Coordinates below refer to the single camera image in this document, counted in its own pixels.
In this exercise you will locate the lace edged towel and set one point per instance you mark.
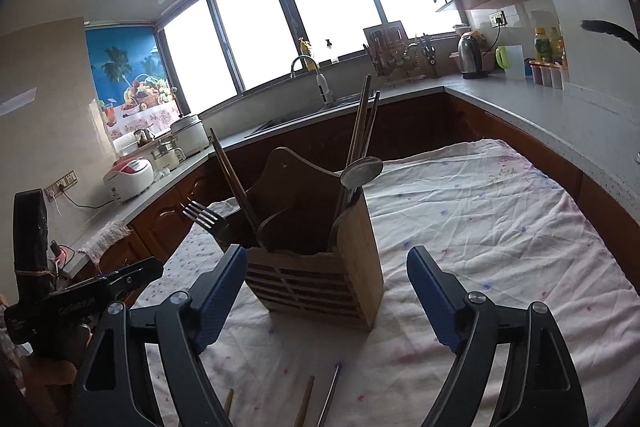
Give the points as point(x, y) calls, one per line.
point(107, 237)

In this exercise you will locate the kitchen sink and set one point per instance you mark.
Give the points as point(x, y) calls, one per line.
point(300, 117)

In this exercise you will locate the wooden utensil holder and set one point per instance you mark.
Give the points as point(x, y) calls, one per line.
point(320, 267)

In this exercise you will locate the tropical fruit wall poster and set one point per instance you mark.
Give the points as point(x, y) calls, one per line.
point(120, 72)

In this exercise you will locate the green and white jug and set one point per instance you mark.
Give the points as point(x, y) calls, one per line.
point(515, 64)

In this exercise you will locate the brown wooden chopstick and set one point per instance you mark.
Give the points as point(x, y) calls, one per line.
point(228, 402)

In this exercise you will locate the white rice cooker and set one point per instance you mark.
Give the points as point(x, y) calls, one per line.
point(127, 179)

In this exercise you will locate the wall outlet strip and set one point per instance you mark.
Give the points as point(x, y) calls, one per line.
point(66, 179)

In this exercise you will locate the light bamboo chopstick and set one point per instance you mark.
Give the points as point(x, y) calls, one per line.
point(305, 402)

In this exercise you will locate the metal dish rack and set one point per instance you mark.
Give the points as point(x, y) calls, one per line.
point(390, 52)

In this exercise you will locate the person's left hand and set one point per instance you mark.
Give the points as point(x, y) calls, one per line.
point(50, 377)

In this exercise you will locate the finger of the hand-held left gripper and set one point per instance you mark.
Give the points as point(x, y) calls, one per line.
point(135, 277)

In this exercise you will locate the green capped bottle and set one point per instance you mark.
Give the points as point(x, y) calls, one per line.
point(556, 47)

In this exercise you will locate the metal fork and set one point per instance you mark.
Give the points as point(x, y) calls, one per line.
point(202, 214)

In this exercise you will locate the yellow dish soap bottle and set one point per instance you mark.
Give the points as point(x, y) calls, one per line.
point(305, 48)

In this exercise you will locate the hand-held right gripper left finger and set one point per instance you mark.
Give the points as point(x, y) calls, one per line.
point(222, 292)

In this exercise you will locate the steel electric kettle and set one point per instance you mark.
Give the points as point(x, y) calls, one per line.
point(472, 57)

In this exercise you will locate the white floral tablecloth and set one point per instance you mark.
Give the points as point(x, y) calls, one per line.
point(475, 217)

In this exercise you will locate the wooden base cabinets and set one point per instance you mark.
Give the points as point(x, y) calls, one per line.
point(165, 217)

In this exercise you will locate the kitchen window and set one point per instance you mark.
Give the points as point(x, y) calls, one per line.
point(320, 7)

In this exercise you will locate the white pot cooker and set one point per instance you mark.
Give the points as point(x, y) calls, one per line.
point(190, 137)

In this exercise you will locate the long bamboo chopstick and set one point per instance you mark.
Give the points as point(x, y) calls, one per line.
point(361, 117)
point(371, 122)

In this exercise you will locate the white wall outlet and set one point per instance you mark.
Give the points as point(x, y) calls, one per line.
point(497, 18)

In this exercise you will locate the knife and scissors holder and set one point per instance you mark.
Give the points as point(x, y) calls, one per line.
point(430, 57)

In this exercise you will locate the dark wooden chopstick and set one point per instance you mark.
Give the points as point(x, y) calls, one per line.
point(241, 194)
point(222, 159)

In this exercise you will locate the kitchen faucet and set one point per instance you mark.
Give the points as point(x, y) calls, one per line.
point(326, 88)

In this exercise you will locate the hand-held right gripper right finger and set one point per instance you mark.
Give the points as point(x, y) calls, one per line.
point(430, 297)

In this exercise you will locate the metal chopstick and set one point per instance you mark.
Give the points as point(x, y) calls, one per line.
point(331, 392)

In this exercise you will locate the metal spoon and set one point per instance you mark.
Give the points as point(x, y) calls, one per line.
point(361, 171)

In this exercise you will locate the grey kitchen countertop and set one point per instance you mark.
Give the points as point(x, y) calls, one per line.
point(550, 107)

